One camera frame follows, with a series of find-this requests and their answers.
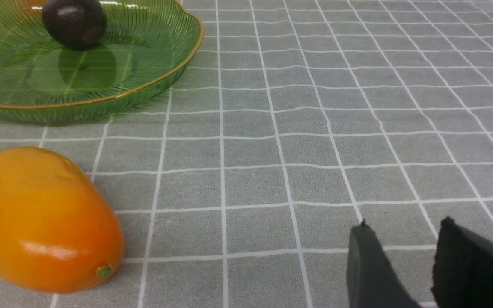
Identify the grey checked tablecloth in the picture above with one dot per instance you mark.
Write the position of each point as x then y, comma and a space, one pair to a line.
296, 120

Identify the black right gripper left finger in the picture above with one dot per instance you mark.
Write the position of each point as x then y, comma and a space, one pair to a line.
371, 279

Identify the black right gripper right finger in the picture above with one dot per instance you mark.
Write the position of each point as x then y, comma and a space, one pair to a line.
462, 272

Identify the dark purple passion fruit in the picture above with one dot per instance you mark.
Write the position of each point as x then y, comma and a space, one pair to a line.
75, 24

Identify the green glass leaf plate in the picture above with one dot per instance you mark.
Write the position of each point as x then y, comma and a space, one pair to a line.
146, 48

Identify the orange yellow mango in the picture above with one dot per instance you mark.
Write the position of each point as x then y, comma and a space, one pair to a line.
57, 233

